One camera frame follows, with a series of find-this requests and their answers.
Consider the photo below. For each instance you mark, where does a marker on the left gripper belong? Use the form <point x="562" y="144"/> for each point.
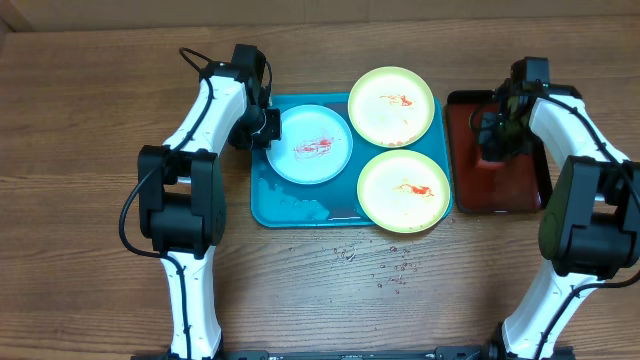
<point x="238" y="140"/>

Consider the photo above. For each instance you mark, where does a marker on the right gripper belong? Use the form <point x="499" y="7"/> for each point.
<point x="498" y="148"/>

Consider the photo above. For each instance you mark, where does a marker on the white round plate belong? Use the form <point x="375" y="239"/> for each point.
<point x="315" y="145"/>

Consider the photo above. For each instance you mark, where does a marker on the yellow-green round plate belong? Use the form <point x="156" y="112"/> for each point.
<point x="391" y="107"/>
<point x="403" y="191"/>

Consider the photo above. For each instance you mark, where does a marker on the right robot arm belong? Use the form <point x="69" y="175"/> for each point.
<point x="590" y="226"/>

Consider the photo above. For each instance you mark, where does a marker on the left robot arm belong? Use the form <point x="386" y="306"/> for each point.
<point x="180" y="193"/>

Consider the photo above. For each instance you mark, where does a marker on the dark red lacquer tray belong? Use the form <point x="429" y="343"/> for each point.
<point x="523" y="185"/>

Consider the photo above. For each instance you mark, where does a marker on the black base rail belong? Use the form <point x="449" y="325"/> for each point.
<point x="474" y="352"/>

